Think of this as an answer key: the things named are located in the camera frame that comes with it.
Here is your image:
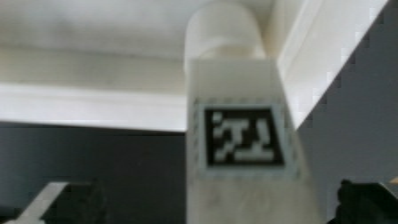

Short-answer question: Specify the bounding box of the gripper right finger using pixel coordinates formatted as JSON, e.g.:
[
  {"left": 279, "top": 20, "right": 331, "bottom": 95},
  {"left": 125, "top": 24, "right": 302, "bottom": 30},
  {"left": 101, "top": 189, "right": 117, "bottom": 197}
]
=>
[{"left": 336, "top": 180, "right": 398, "bottom": 224}]

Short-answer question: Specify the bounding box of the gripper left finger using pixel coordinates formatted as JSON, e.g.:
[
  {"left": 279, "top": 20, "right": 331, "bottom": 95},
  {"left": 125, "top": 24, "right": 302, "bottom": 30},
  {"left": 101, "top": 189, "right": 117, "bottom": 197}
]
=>
[{"left": 11, "top": 182, "right": 69, "bottom": 224}]

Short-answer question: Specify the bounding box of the white square table top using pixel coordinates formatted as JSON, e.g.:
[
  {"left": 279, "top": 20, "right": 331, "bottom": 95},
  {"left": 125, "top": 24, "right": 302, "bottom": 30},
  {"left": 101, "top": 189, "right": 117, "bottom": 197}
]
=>
[{"left": 0, "top": 0, "right": 391, "bottom": 132}]

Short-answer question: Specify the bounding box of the white table leg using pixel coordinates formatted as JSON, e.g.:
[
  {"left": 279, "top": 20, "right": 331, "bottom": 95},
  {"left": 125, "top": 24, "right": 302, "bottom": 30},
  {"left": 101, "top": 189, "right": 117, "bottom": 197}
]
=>
[{"left": 185, "top": 0, "right": 322, "bottom": 224}]

